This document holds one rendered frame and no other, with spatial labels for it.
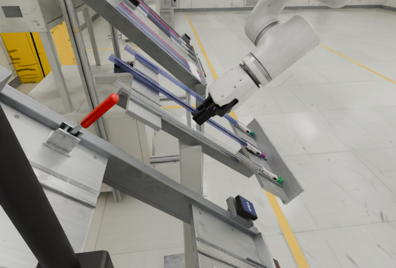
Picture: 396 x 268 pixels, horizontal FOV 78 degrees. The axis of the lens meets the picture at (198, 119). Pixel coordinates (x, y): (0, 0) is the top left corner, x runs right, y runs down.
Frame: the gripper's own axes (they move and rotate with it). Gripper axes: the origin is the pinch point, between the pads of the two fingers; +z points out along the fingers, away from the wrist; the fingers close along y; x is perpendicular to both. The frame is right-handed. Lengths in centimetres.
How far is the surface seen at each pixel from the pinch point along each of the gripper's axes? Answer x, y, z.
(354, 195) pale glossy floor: 137, -35, -22
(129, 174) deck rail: -12.6, 21.9, 9.9
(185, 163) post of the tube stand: 9.0, 0.5, 13.5
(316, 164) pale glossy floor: 132, -64, -16
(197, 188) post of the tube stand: 19.9, 0.4, 17.9
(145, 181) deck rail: -9.5, 22.0, 9.5
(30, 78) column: -40, -249, 179
